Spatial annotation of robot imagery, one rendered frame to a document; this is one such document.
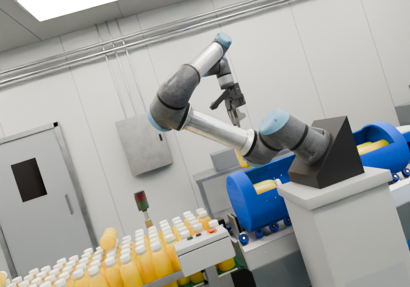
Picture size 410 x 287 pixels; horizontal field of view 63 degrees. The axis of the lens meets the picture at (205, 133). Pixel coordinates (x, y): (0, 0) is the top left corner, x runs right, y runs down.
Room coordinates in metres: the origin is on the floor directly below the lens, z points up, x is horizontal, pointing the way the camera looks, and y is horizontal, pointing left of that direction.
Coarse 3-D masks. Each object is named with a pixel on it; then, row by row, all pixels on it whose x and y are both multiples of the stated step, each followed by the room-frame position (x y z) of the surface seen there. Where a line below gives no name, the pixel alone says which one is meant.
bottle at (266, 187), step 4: (264, 184) 1.55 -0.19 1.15; (268, 184) 1.55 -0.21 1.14; (272, 184) 1.55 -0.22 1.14; (276, 184) 1.56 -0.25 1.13; (256, 188) 1.54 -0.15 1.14; (260, 188) 1.54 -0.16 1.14; (264, 188) 1.53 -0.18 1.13; (268, 188) 1.53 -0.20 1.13; (272, 188) 1.54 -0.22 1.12; (260, 192) 1.52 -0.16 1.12
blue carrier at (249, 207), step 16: (368, 128) 1.84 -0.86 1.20; (384, 128) 1.67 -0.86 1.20; (400, 144) 1.62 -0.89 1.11; (288, 160) 1.75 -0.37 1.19; (368, 160) 1.58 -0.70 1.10; (384, 160) 1.60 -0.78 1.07; (400, 160) 1.63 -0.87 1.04; (240, 176) 1.53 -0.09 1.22; (256, 176) 1.73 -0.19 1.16; (272, 176) 1.77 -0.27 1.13; (288, 176) 1.79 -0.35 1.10; (240, 192) 1.47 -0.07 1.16; (256, 192) 1.47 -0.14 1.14; (272, 192) 1.48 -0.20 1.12; (240, 208) 1.56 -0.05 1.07; (256, 208) 1.45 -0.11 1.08; (272, 208) 1.47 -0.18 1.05; (256, 224) 1.48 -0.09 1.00
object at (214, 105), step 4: (224, 92) 1.59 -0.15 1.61; (228, 92) 1.59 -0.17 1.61; (220, 96) 1.58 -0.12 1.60; (224, 96) 1.59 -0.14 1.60; (216, 100) 1.58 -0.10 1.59; (220, 100) 1.58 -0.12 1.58; (212, 104) 1.57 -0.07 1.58; (216, 104) 1.57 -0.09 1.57; (212, 108) 1.58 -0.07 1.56; (216, 108) 1.59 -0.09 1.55
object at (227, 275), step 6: (234, 270) 1.34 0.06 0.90; (240, 270) 1.33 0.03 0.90; (246, 270) 1.34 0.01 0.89; (222, 276) 1.33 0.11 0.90; (228, 276) 1.32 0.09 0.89; (234, 276) 1.33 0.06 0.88; (240, 276) 1.33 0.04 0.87; (246, 276) 1.34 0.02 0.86; (252, 276) 1.34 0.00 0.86; (222, 282) 1.32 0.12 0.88; (228, 282) 1.32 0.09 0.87; (234, 282) 1.32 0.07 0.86; (240, 282) 1.33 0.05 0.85; (246, 282) 1.33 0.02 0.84; (252, 282) 1.34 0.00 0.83
